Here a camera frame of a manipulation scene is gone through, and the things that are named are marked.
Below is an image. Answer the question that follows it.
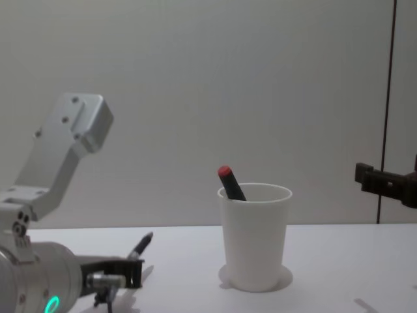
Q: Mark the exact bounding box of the white table cloth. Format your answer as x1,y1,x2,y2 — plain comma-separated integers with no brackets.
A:
0,223,417,313

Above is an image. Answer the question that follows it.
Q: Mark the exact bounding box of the black marker with red cap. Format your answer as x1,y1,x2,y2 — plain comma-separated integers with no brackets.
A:
217,166,248,201

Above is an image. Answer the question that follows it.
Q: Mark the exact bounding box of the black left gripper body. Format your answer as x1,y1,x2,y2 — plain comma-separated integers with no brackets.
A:
79,256,132,298

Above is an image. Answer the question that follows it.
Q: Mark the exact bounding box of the white plastic cup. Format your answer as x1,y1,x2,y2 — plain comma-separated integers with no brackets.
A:
217,183,293,292

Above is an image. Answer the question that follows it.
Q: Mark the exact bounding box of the thin dark vertical pole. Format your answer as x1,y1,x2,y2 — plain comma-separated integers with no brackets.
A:
376,0,399,225

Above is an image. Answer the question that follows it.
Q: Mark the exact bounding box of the black pen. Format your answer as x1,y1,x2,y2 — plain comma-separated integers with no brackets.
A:
126,231,154,261

